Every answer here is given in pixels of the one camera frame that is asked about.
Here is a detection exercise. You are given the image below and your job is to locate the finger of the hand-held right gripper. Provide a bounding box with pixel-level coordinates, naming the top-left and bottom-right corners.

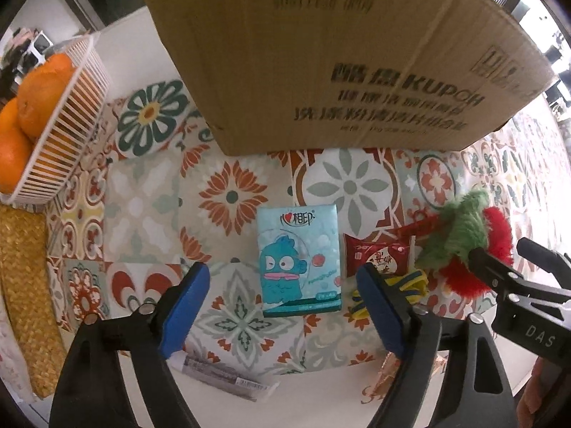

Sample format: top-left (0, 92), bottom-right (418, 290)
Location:
top-left (516, 237), bottom-right (571, 297)
top-left (468, 246), bottom-right (524, 299)

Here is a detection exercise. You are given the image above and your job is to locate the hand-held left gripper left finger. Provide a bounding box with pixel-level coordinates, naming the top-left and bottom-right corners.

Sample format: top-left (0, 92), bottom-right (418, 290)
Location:
top-left (49, 262), bottom-right (211, 428)

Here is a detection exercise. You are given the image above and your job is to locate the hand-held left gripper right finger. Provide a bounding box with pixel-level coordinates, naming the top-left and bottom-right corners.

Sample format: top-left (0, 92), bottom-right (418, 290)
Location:
top-left (355, 262), bottom-right (518, 428)

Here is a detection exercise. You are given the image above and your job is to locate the red green fluffy plush toy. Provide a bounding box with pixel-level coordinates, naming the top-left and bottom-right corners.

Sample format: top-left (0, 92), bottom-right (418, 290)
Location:
top-left (415, 188), bottom-right (514, 297)

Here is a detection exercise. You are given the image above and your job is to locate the red snack packet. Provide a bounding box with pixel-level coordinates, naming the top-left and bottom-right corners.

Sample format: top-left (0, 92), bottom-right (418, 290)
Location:
top-left (343, 232), bottom-right (413, 277)

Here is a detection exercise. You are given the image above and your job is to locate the teal cartoon tissue pack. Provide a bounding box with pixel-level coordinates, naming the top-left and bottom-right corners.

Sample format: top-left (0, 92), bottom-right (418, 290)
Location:
top-left (256, 203), bottom-right (343, 318)

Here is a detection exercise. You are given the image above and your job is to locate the large brown cardboard box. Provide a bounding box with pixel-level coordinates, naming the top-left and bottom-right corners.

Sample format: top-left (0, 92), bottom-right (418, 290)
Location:
top-left (134, 0), bottom-right (556, 157)

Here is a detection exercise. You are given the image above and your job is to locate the person's right hand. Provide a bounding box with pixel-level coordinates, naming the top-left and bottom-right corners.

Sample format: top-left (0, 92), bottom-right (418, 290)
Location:
top-left (520, 357), bottom-right (565, 428)

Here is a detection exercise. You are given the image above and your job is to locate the yellow blue striped band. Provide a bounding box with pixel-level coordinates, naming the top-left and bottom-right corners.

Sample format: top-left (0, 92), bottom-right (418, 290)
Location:
top-left (350, 270), bottom-right (429, 319)

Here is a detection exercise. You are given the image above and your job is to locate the white packet with grey label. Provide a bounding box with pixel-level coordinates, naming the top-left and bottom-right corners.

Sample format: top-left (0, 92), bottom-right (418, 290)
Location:
top-left (172, 352), bottom-right (279, 399)

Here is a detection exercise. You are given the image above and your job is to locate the red ribbon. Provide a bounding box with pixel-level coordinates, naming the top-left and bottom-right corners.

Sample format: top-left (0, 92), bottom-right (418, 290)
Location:
top-left (398, 212), bottom-right (442, 238)

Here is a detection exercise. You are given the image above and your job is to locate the tile-print tablecloth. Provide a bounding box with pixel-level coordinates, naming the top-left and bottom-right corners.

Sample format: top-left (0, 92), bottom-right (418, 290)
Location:
top-left (42, 9), bottom-right (571, 428)

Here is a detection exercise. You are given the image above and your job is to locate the woven straw mat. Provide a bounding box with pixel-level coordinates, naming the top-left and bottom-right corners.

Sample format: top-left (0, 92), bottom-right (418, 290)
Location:
top-left (0, 205), bottom-right (67, 399)

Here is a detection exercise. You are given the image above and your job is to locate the white plastic basket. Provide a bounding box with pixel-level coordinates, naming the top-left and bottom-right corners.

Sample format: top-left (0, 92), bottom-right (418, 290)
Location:
top-left (0, 35), bottom-right (112, 206)

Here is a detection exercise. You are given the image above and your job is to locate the pile of oranges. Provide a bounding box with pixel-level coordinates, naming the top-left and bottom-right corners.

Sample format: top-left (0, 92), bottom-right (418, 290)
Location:
top-left (0, 52), bottom-right (76, 194)

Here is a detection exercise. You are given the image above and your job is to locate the white shoe rack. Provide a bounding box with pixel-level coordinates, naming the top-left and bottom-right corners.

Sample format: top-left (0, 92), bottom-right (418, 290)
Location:
top-left (0, 27), bottom-right (54, 78)

